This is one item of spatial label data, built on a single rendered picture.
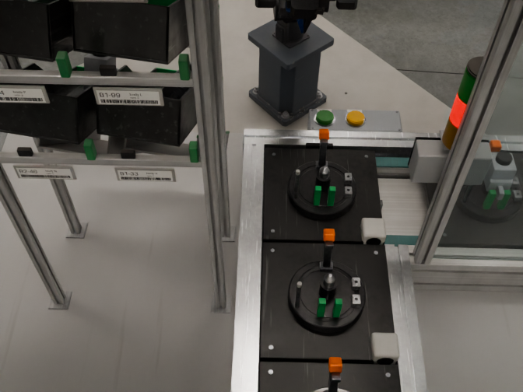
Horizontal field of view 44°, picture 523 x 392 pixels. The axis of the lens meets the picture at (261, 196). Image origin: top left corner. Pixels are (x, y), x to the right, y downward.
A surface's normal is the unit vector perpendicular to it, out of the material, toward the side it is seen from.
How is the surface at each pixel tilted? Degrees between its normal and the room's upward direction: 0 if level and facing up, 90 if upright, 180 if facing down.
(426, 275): 90
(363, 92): 0
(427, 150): 0
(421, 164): 90
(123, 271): 0
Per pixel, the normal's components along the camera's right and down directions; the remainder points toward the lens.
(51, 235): 0.01, -0.61
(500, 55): -0.02, 0.79
